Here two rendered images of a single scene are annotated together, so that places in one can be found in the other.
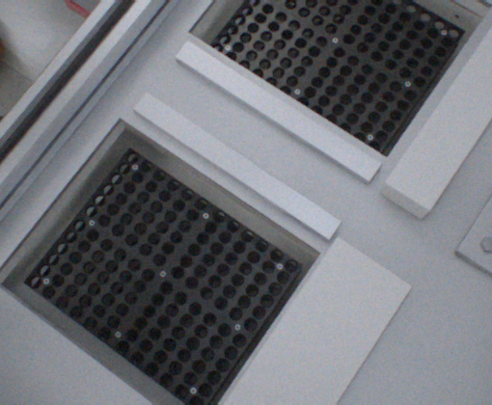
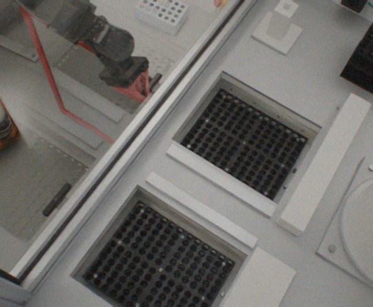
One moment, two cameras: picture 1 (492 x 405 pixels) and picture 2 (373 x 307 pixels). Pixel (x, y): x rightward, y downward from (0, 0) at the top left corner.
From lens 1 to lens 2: 20 cm
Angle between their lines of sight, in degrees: 11
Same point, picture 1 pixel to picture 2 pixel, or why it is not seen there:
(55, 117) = (108, 185)
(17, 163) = (88, 210)
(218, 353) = not seen: outside the picture
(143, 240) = (149, 251)
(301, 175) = (235, 214)
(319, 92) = (238, 169)
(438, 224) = (306, 238)
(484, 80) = (323, 165)
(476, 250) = (326, 251)
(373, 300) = (278, 279)
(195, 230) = (177, 245)
